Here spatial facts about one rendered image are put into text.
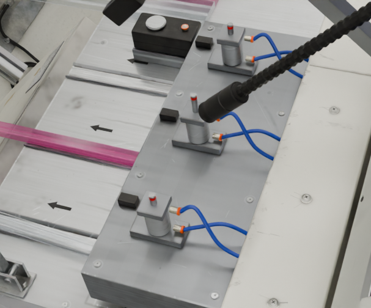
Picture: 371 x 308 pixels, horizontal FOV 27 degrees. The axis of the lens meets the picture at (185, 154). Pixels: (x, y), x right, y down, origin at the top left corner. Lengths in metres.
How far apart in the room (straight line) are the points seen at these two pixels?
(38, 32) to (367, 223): 1.65
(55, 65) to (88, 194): 0.59
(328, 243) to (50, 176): 0.33
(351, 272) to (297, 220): 0.10
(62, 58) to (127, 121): 0.53
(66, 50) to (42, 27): 0.79
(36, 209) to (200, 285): 0.23
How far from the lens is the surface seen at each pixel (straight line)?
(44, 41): 2.16
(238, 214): 0.70
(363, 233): 0.61
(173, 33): 0.89
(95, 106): 0.89
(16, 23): 2.14
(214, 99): 0.58
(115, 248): 0.70
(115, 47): 0.96
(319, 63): 0.80
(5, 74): 1.71
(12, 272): 0.75
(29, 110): 1.31
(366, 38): 0.67
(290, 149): 0.72
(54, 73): 1.36
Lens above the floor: 1.72
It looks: 50 degrees down
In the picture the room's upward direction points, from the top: 60 degrees clockwise
